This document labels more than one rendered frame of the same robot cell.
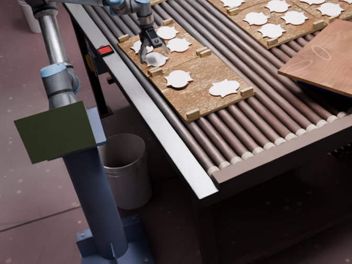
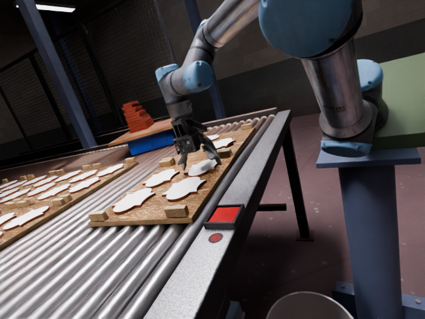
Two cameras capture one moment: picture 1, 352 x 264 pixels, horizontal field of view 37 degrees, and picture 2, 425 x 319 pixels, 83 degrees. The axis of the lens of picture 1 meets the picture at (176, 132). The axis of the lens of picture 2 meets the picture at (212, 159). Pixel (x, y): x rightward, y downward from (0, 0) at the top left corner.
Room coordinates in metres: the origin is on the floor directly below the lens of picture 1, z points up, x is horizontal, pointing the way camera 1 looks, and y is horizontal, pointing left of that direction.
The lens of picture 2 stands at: (2.83, 0.64, 1.21)
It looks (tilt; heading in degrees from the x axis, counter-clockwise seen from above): 17 degrees down; 225
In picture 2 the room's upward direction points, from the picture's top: 16 degrees counter-clockwise
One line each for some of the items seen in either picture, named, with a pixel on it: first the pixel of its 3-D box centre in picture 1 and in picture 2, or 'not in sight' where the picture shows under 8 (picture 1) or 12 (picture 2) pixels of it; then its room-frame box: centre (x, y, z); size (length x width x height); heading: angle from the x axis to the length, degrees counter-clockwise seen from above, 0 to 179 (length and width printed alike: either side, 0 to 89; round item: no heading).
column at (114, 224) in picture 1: (95, 196); (372, 247); (1.92, 0.46, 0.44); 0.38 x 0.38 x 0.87; 9
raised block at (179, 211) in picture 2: (123, 38); (176, 211); (2.54, 0.18, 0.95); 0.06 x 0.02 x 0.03; 110
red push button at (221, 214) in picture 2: (105, 51); (224, 216); (2.49, 0.29, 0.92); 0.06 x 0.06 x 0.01; 17
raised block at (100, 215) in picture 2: (167, 22); (98, 216); (2.63, -0.07, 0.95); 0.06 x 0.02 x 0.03; 110
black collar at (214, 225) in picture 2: (105, 51); (224, 216); (2.49, 0.29, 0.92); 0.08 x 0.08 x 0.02; 17
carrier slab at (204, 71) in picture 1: (200, 85); (212, 146); (2.01, -0.15, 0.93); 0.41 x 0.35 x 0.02; 19
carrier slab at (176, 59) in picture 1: (162, 48); (171, 186); (2.40, -0.01, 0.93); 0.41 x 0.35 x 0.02; 20
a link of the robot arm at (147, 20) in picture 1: (144, 18); (181, 109); (2.31, 0.05, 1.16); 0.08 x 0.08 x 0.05
